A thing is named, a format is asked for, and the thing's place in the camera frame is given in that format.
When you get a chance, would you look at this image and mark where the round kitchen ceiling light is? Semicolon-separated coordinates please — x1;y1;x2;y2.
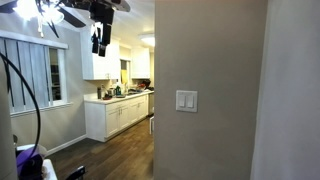
138;32;156;48

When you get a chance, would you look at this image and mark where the white rocker light switch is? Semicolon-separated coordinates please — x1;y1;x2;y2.
178;94;187;108
186;95;195;109

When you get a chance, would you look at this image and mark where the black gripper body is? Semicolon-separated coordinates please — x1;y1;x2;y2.
89;1;116;26

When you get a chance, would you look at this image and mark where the black countertop appliance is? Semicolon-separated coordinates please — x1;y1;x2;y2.
141;79;152;91

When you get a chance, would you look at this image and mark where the black clamp piece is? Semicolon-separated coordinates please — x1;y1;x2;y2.
64;165;87;180

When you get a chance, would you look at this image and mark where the white double switch wall plate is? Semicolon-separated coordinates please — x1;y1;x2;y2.
175;89;199;114

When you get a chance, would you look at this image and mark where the small kitchen window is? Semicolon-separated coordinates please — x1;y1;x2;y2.
119;58;132;85

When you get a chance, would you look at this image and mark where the ceiling fan with light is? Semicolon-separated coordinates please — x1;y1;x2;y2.
0;0;131;38

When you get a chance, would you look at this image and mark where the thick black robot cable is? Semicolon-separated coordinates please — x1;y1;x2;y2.
0;52;42;158

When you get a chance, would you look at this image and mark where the purple round object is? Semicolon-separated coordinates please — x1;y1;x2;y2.
15;146;44;178

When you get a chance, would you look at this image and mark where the large white upper cabinet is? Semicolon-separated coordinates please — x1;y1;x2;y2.
80;28;121;81

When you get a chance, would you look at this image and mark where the window with vertical blinds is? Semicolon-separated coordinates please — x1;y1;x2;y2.
0;29;73;118

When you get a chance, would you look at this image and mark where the white box-shaped furniture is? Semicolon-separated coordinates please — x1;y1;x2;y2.
148;115;155;135

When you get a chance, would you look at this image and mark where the small white upper cabinet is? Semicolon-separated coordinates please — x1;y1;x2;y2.
130;46;151;80

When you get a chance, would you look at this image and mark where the white lower kitchen cabinet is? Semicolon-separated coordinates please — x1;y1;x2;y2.
83;91;151;143

